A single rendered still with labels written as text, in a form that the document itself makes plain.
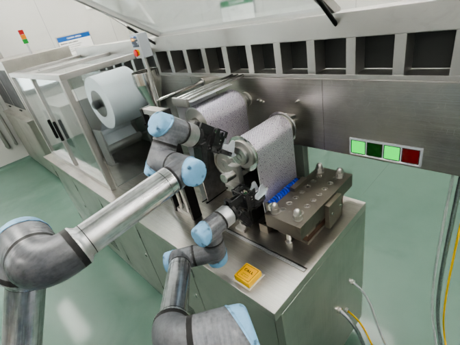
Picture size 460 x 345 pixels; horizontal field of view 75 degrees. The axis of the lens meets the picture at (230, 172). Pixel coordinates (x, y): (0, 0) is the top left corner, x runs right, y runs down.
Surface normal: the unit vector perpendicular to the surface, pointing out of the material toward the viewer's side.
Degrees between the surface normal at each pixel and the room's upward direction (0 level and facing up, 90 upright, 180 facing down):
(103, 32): 90
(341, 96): 90
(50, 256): 49
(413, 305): 0
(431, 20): 90
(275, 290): 0
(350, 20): 90
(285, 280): 0
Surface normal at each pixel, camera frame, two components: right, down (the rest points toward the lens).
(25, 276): -0.03, 0.22
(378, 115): -0.69, 0.47
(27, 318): 0.68, 0.23
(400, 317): -0.19, -0.85
